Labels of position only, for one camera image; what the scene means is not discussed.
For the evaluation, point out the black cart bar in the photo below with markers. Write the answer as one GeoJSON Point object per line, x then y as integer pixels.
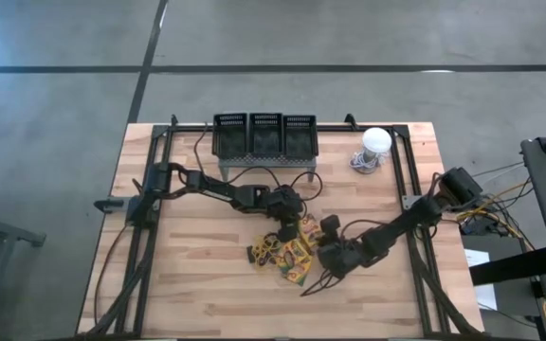
{"type": "Point", "coordinates": [515, 265]}

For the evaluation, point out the grey perforated metal shelf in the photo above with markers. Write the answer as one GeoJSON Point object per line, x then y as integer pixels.
{"type": "Point", "coordinates": [263, 162]}

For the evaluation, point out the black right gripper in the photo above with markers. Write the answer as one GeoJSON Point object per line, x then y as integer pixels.
{"type": "Point", "coordinates": [344, 258]}

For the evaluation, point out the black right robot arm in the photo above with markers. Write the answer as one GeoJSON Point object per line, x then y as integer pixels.
{"type": "Point", "coordinates": [405, 222]}

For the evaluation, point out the white mushroom lamp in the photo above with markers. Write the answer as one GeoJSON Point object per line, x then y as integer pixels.
{"type": "Point", "coordinates": [377, 139]}

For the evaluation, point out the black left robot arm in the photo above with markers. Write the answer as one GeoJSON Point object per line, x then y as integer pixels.
{"type": "Point", "coordinates": [225, 192]}

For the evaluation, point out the white paper sheet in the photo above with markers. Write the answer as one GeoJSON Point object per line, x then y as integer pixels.
{"type": "Point", "coordinates": [479, 258]}

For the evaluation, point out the black aluminium table frame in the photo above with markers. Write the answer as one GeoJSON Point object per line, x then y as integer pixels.
{"type": "Point", "coordinates": [334, 128]}

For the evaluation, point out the black clamp bracket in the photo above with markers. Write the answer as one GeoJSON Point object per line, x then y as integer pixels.
{"type": "Point", "coordinates": [350, 121]}
{"type": "Point", "coordinates": [174, 120]}

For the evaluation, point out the silver corner bracket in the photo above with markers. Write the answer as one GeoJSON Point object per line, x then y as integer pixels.
{"type": "Point", "coordinates": [409, 202]}

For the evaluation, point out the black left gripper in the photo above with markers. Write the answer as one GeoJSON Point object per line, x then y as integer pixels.
{"type": "Point", "coordinates": [285, 203]}

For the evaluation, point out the grey metal side table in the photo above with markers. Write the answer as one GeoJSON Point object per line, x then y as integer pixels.
{"type": "Point", "coordinates": [7, 232]}

